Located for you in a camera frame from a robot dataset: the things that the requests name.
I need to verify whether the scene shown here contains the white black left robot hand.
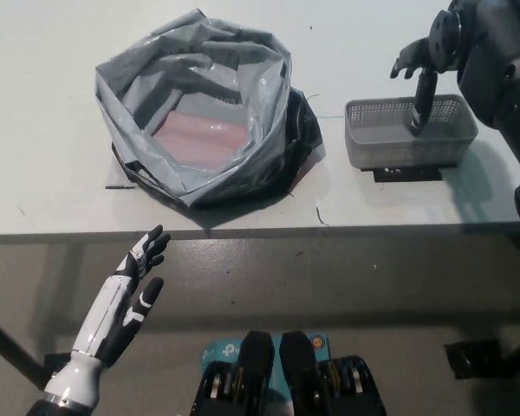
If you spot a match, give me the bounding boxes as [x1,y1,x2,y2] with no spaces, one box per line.
[70,224,172,370]

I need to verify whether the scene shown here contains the black ribbed robot body block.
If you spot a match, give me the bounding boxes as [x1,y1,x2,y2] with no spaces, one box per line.
[279,330,389,416]
[190,330,275,416]

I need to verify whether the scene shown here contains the pink foam packet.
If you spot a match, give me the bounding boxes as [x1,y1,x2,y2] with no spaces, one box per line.
[153,110,251,167]

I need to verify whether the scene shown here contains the black tape patch on table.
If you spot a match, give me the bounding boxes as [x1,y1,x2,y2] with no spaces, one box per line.
[359,160,460,184]

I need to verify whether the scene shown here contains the teal printed box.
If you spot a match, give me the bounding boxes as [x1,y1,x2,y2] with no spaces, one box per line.
[200,331,331,416]

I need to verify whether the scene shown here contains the grey perforated rectangular basket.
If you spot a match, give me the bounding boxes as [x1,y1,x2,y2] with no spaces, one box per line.
[344,94,479,171]

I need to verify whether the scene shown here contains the grey black plastic bag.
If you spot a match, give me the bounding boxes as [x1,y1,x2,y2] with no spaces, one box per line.
[94,13,326,211]

